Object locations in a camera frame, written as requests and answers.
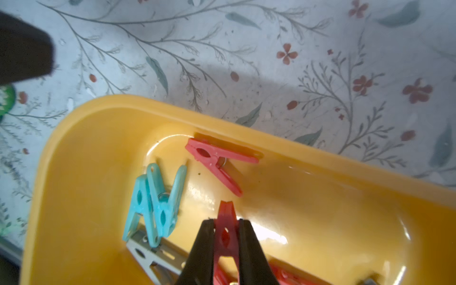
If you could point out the yellow plastic storage box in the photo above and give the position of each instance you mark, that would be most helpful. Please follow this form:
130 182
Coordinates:
334 218

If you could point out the red clothespin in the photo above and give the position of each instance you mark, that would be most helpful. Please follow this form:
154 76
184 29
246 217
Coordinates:
214 158
225 241
285 277

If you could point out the grey clothespin bottom left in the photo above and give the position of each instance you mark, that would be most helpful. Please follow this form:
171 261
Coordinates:
162 264

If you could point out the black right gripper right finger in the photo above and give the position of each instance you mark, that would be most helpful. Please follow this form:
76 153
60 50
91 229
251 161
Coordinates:
253 265

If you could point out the plush keychain with green ring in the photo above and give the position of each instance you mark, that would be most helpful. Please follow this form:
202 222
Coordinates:
8 98

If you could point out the grey clothespin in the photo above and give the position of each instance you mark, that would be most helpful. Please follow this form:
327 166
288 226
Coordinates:
373 279
162 264

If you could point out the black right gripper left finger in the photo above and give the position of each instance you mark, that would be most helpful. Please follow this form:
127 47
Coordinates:
199 267

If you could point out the grey clothespin right upper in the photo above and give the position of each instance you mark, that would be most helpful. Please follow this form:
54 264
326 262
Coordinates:
373 279

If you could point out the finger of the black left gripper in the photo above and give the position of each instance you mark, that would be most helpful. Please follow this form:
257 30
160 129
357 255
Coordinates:
26 51

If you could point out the red clothespin top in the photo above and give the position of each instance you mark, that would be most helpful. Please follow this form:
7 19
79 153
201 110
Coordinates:
214 158

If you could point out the teal clothespin left pair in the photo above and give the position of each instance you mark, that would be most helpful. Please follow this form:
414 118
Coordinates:
140 205

